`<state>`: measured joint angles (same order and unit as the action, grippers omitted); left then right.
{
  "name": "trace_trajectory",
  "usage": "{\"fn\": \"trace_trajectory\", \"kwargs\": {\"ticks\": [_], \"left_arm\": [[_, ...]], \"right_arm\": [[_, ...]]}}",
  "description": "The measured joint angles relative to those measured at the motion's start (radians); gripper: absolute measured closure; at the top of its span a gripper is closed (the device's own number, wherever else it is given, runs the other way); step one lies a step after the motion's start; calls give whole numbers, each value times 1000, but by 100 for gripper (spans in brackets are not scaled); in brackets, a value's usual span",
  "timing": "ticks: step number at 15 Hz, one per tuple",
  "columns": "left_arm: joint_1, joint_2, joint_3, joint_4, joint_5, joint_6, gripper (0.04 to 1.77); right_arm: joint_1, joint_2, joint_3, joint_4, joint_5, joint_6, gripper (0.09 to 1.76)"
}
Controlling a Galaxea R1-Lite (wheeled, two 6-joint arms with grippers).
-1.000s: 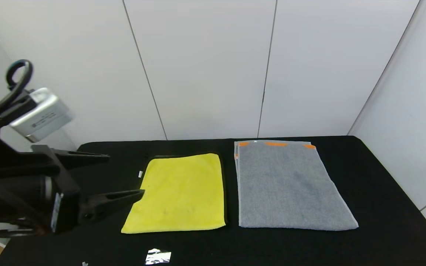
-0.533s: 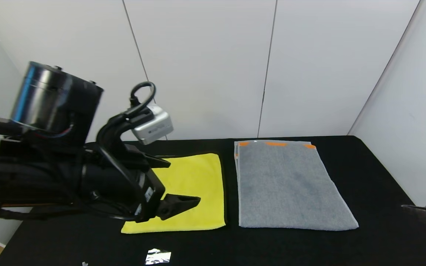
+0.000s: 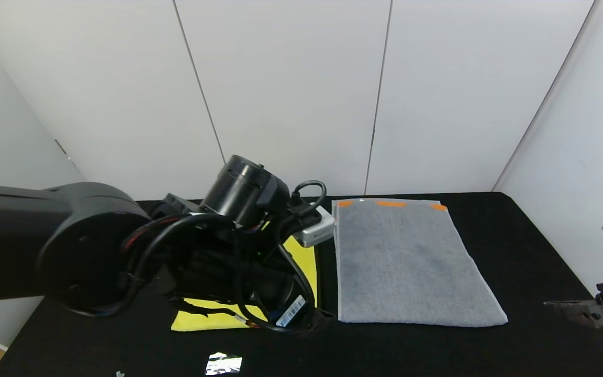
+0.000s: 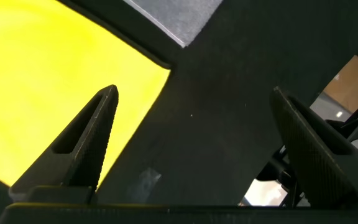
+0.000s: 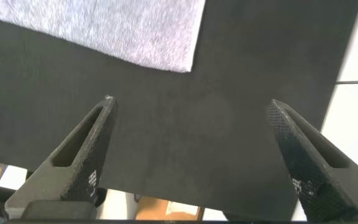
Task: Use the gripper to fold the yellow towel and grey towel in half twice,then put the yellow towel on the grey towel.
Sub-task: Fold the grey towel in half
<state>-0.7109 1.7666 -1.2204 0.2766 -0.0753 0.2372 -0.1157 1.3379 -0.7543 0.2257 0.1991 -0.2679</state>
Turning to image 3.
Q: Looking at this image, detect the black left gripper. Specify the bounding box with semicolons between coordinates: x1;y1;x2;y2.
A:
250;274;337;335

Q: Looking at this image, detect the shiny silver foil piece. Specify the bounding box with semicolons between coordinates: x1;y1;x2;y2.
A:
206;352;243;375

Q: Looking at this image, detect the grey towel with orange marks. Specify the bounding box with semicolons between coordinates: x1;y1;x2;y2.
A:
331;199;508;327

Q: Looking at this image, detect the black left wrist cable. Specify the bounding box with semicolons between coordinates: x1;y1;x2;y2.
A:
69;181;328;336

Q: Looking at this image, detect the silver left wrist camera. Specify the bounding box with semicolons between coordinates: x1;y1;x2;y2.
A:
292;205;337;248

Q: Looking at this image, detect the yellow microfibre towel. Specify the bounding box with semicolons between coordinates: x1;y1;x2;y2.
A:
171;236;319;332

